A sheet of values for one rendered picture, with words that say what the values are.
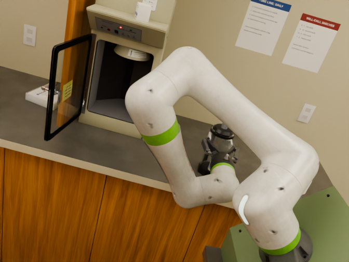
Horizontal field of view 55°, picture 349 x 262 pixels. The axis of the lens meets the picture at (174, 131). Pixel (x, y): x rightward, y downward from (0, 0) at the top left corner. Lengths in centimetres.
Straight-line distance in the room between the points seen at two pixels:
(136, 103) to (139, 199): 74
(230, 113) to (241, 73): 106
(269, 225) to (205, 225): 75
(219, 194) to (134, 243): 69
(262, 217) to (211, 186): 34
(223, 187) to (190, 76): 41
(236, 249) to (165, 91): 54
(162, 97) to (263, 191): 35
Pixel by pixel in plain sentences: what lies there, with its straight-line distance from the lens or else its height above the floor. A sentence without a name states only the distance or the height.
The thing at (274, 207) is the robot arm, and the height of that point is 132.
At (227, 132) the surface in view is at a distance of 144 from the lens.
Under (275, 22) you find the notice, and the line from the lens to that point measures 194.
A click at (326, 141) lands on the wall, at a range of 226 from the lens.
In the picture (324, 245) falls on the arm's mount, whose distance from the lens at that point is 103.
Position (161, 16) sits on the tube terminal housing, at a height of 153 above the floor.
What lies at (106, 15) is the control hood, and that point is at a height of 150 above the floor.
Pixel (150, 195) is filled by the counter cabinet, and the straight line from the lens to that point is 151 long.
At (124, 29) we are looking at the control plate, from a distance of 143.
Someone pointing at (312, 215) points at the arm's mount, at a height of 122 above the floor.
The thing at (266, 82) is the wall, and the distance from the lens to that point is 201.
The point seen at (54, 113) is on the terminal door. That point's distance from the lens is 142.
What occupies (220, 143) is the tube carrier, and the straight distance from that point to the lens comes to 145.
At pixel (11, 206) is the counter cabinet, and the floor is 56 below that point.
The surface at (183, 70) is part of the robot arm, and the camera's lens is 93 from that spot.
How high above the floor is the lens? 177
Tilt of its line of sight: 27 degrees down
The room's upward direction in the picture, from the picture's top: 17 degrees clockwise
